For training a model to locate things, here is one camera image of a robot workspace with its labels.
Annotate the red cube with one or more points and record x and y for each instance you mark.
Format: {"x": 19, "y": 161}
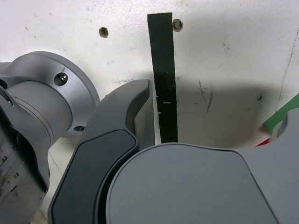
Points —
{"x": 265, "y": 142}

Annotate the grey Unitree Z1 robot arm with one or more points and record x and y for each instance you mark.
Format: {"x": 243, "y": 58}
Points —
{"x": 35, "y": 105}

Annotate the black tape strip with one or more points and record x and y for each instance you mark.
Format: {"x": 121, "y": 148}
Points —
{"x": 163, "y": 70}

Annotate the green cube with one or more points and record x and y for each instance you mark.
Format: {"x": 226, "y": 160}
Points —
{"x": 278, "y": 116}

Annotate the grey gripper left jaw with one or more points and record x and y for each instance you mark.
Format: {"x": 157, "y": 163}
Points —
{"x": 105, "y": 144}

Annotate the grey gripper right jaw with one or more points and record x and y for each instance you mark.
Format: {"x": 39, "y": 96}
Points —
{"x": 187, "y": 186}

